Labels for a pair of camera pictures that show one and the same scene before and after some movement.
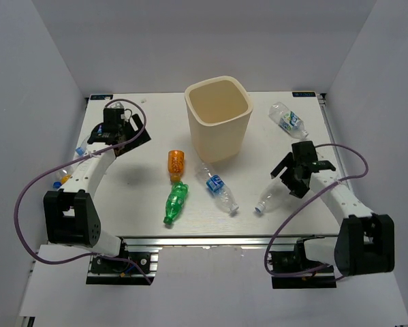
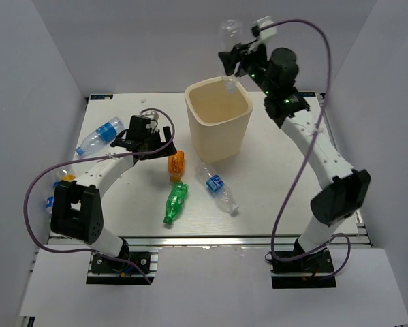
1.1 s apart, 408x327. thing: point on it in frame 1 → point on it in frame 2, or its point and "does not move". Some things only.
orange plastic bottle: x=176 y=162 does not move
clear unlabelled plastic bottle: x=276 y=197 → x=231 y=33
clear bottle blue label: x=216 y=187 does not move
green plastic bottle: x=176 y=200 does not move
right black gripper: x=299 y=190 → x=229 y=60
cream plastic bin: x=219 y=110 does not move
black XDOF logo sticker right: x=304 y=94 does not move
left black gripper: x=144 y=137 → x=166 y=135
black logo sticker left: x=101 y=97 does not move
